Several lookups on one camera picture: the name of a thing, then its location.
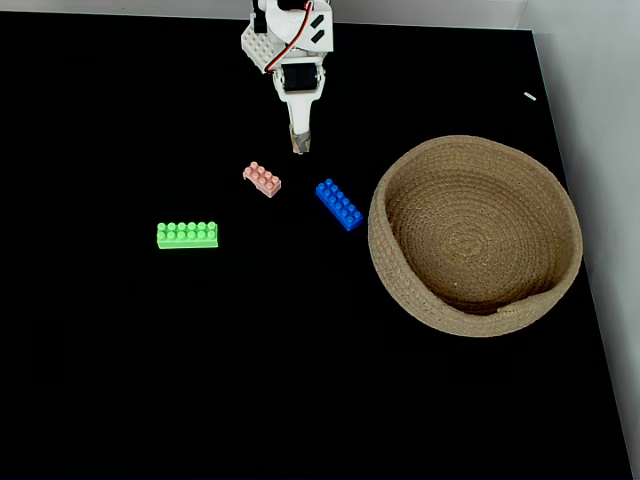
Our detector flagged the pink lego block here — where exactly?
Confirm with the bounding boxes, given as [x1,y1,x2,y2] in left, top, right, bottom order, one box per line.
[242,160,283,199]

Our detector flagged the blue lego block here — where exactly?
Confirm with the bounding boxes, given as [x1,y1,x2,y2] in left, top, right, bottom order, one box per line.
[314,178,365,233]

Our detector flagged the green lego block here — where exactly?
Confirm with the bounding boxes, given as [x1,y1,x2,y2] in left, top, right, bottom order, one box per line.
[155,220,220,250]

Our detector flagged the red black servo cable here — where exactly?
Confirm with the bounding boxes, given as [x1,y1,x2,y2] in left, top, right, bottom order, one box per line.
[263,0,315,75]

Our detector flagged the woven rope basket tray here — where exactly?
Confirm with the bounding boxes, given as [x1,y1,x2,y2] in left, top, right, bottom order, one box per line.
[367,134,585,339]

